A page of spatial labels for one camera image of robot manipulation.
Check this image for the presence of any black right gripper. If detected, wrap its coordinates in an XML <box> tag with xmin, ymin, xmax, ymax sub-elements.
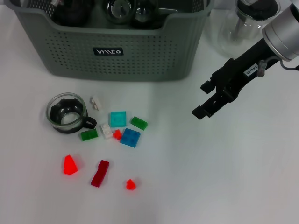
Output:
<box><xmin>191</xmin><ymin>39</ymin><xmax>280</xmax><ymax>121</ymax></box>

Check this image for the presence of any grey perforated storage basket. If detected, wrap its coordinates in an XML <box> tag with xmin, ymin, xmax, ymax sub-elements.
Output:
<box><xmin>3</xmin><ymin>0</ymin><xmax>214</xmax><ymax>82</ymax></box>

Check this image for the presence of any clear glass teapot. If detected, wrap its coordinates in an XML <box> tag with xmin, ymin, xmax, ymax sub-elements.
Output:
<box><xmin>206</xmin><ymin>0</ymin><xmax>281</xmax><ymax>59</ymax></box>

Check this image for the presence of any green translucent toy brick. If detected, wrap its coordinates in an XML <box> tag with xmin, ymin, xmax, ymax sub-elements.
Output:
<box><xmin>80</xmin><ymin>129</ymin><xmax>99</xmax><ymax>142</ymax></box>
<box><xmin>130</xmin><ymin>116</ymin><xmax>149</xmax><ymax>130</ymax></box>

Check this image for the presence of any steel teapot infuser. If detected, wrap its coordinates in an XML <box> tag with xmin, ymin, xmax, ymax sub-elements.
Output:
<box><xmin>233</xmin><ymin>16</ymin><xmax>260</xmax><ymax>42</ymax></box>

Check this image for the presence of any blue square toy plate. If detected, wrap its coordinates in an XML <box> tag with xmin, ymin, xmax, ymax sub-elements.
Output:
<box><xmin>120</xmin><ymin>127</ymin><xmax>142</xmax><ymax>148</ymax></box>

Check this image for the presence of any cyan square toy plate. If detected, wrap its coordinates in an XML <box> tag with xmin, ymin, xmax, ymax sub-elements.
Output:
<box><xmin>110</xmin><ymin>111</ymin><xmax>128</xmax><ymax>128</ymax></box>

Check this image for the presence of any black teapot lid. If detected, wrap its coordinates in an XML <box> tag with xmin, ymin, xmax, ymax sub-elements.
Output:
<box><xmin>240</xmin><ymin>0</ymin><xmax>281</xmax><ymax>21</ymax></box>

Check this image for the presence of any white flat toy plate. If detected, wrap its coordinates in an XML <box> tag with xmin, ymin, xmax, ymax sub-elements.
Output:
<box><xmin>100</xmin><ymin>123</ymin><xmax>113</xmax><ymax>140</ymax></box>

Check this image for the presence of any white toy brick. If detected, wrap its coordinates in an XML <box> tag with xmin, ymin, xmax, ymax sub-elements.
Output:
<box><xmin>90</xmin><ymin>95</ymin><xmax>104</xmax><ymax>111</ymax></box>

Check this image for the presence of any dark red long toy brick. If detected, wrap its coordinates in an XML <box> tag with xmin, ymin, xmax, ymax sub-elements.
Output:
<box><xmin>91</xmin><ymin>160</ymin><xmax>110</xmax><ymax>188</ymax></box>

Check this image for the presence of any orange-red slope toy brick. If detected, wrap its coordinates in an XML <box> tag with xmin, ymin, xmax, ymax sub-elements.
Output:
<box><xmin>62</xmin><ymin>154</ymin><xmax>79</xmax><ymax>175</ymax></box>

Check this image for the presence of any right gripper cable with plugs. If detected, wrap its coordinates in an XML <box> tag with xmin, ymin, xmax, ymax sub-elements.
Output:
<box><xmin>256</xmin><ymin>59</ymin><xmax>299</xmax><ymax>78</ymax></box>

